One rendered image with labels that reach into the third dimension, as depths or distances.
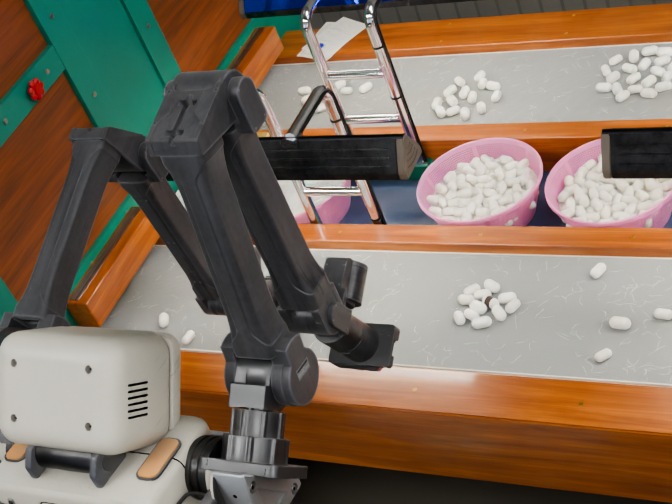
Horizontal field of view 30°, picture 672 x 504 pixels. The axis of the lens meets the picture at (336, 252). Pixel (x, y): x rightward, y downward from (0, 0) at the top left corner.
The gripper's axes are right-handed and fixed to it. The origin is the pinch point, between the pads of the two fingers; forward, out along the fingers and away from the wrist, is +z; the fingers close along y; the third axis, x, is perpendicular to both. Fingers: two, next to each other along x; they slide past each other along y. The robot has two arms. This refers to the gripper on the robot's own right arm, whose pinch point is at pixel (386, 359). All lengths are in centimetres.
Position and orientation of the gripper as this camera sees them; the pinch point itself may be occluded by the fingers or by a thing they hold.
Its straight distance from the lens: 196.0
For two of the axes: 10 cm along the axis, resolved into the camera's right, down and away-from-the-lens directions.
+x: -1.8, 9.4, -2.8
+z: 4.5, 3.3, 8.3
